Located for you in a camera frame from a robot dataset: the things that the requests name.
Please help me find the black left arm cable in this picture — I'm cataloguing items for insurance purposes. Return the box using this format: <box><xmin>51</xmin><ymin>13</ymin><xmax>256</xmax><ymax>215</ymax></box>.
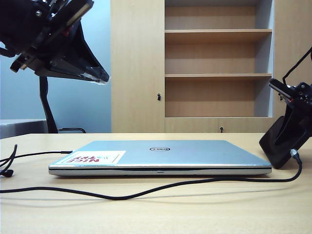
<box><xmin>0</xmin><ymin>46</ymin><xmax>16</xmax><ymax>59</ymax></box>

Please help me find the wooden cabinet shelf board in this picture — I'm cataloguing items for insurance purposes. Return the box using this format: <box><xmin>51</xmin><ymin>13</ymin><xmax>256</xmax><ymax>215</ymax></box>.
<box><xmin>164</xmin><ymin>29</ymin><xmax>273</xmax><ymax>38</ymax></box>
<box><xmin>164</xmin><ymin>73</ymin><xmax>273</xmax><ymax>81</ymax></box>

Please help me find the black charging cable silver plug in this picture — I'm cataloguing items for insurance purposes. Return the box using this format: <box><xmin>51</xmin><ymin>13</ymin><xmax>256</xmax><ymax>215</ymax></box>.
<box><xmin>0</xmin><ymin>144</ymin><xmax>303</xmax><ymax>201</ymax></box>

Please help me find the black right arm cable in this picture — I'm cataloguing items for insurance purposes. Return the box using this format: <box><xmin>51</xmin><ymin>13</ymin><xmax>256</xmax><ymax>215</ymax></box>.
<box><xmin>281</xmin><ymin>45</ymin><xmax>312</xmax><ymax>86</ymax></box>

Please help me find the black office chair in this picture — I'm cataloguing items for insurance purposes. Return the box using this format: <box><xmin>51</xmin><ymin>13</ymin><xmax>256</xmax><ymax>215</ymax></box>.
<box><xmin>38</xmin><ymin>76</ymin><xmax>87</xmax><ymax>134</ymax></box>

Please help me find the grey low cabinet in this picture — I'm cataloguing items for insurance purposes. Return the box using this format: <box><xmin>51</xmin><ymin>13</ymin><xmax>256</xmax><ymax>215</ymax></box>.
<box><xmin>0</xmin><ymin>118</ymin><xmax>47</xmax><ymax>139</ymax></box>

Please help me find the light wooden cabinet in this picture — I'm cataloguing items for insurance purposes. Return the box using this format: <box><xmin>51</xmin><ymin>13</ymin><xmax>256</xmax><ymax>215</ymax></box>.
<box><xmin>110</xmin><ymin>0</ymin><xmax>312</xmax><ymax>134</ymax></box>

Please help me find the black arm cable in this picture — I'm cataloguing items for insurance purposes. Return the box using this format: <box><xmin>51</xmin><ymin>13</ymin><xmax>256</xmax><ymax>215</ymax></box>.
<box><xmin>281</xmin><ymin>45</ymin><xmax>312</xmax><ymax>86</ymax></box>
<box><xmin>0</xmin><ymin>46</ymin><xmax>16</xmax><ymax>59</ymax></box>

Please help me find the red white laptop sticker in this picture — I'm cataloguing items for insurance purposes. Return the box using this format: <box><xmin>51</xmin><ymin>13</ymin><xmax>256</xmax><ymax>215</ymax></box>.
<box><xmin>60</xmin><ymin>150</ymin><xmax>126</xmax><ymax>165</ymax></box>

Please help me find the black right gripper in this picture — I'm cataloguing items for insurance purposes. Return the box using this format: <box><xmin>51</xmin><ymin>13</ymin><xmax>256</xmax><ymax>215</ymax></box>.
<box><xmin>268</xmin><ymin>78</ymin><xmax>312</xmax><ymax>150</ymax></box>

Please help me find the silver Dell laptop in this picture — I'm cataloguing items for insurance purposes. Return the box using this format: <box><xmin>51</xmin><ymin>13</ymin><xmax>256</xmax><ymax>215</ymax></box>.
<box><xmin>48</xmin><ymin>140</ymin><xmax>272</xmax><ymax>176</ymax></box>

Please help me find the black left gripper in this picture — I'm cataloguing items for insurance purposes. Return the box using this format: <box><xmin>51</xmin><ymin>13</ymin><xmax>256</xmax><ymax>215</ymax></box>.
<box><xmin>9</xmin><ymin>0</ymin><xmax>110</xmax><ymax>85</ymax></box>

